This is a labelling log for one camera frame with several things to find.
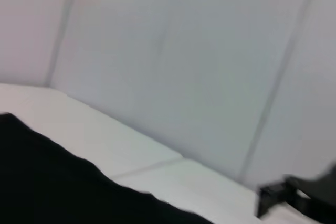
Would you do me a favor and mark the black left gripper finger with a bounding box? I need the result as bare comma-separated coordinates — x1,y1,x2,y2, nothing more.
256,161,336,223

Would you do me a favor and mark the black T-shirt with FREE print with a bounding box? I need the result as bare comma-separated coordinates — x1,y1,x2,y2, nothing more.
0,112,215,224

